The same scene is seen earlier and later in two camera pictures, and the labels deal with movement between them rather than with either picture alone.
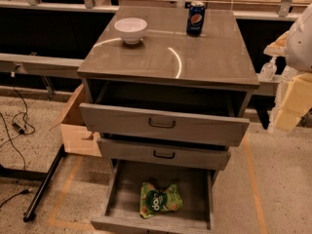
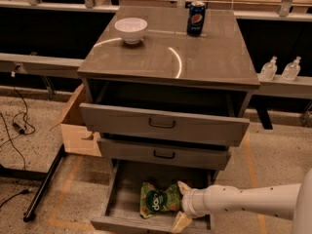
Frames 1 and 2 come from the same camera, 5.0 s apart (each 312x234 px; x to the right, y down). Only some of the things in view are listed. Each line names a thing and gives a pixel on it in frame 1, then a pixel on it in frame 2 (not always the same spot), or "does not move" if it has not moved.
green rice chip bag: (154, 200) does not move
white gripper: (300, 46) -> (189, 203)
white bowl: (132, 29) does not move
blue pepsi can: (196, 19) does not move
